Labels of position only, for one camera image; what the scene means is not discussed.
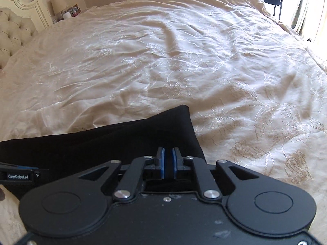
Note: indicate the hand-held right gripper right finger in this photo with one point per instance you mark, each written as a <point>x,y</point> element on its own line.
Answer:
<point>176,164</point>

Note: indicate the cream lamp shade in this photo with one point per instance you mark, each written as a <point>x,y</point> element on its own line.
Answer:
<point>59,3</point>

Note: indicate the cream tufted headboard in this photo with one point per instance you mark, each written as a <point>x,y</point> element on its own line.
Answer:
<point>18,28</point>

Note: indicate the black pants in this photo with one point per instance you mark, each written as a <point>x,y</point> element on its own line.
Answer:
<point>102,137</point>

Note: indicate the white cup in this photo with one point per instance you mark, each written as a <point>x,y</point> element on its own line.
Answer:
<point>67,15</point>

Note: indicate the cream embroidered bedspread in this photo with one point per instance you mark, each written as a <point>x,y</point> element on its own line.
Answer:
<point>178,56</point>

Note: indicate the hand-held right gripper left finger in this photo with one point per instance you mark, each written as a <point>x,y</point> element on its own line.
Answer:
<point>159,164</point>

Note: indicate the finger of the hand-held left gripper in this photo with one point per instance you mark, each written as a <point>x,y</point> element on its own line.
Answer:
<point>25,167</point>

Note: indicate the pale curtain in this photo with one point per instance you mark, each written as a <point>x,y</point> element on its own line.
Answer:
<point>305,5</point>

